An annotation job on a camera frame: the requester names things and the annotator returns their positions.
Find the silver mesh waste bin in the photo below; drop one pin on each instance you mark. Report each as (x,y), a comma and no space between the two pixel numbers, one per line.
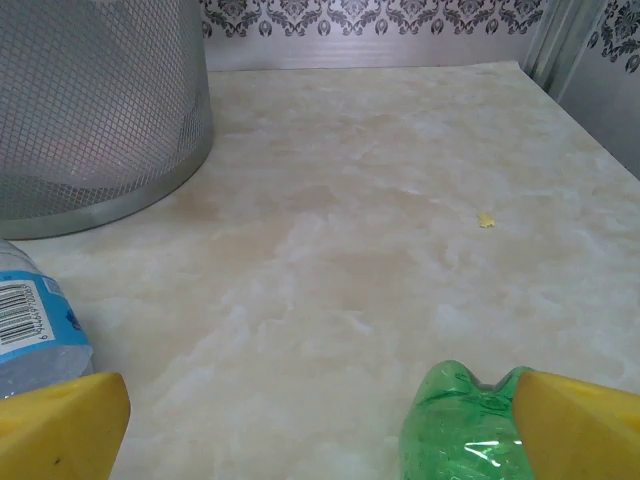
(100,125)

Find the clear bottle blue label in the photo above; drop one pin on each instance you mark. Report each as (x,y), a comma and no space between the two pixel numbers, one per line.
(40,320)

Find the aluminium frame post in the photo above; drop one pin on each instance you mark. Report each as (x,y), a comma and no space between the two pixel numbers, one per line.
(565,40)

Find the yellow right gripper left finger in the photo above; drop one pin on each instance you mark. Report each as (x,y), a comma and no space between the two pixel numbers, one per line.
(60,430)

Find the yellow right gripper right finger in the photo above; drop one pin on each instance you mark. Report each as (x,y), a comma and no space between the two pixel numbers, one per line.
(585,435)

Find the small yellow crumb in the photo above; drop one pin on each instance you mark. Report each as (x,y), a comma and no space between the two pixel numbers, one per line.
(486,220)

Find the green plastic bottle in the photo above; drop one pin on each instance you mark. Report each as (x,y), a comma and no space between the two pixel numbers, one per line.
(450,435)

